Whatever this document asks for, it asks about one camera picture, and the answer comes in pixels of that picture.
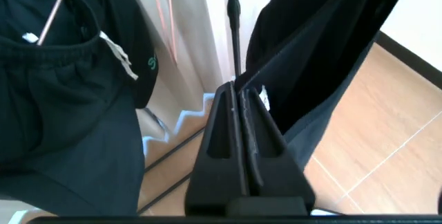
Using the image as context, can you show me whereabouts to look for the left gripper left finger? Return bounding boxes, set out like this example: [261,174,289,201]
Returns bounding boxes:
[184,81,250,216]

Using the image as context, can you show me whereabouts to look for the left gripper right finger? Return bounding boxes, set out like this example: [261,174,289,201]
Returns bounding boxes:
[240,86,316,215]

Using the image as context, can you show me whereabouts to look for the pink clothes hanger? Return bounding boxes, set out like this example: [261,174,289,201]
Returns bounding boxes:
[151,0,179,64]
[36,0,66,46]

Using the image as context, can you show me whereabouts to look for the black shorts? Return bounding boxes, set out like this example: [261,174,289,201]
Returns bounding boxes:
[0,0,160,217]

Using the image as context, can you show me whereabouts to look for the black clothes rack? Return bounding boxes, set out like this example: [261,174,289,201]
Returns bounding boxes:
[137,0,243,215]

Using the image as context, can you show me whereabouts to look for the black garment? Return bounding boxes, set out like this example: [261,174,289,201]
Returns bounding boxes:
[234,0,416,172]

